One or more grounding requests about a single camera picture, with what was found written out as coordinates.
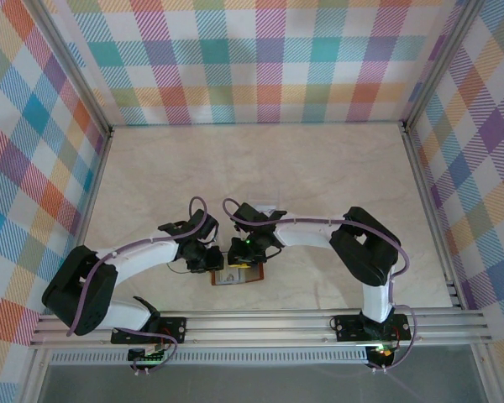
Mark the brown leather card holder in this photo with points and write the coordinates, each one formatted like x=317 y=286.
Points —
x=254 y=275

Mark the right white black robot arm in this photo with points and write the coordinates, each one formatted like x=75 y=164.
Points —
x=306 y=237

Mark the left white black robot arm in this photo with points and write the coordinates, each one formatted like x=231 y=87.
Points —
x=151 y=252

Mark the light picture card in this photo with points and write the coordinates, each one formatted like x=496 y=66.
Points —
x=231 y=278

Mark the left controller board green light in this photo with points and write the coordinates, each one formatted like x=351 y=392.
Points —
x=149 y=356

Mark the controller board green light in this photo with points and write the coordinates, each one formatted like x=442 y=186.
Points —
x=382 y=354
x=149 y=356

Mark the right controller board green light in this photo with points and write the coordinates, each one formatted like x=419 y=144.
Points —
x=382 y=354

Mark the long aluminium mounting rail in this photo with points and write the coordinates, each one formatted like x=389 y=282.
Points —
x=256 y=327

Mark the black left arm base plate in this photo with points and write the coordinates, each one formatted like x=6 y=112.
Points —
x=172 y=329

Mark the aluminium side rail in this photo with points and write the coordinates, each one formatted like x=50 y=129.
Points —
x=96 y=210
x=428 y=210

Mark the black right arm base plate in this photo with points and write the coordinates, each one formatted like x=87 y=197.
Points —
x=348 y=327

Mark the aluminium lower frame leg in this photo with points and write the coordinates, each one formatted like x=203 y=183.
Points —
x=35 y=378
x=485 y=373

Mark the aluminium corner post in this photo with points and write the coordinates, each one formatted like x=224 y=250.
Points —
x=445 y=63
x=71 y=71

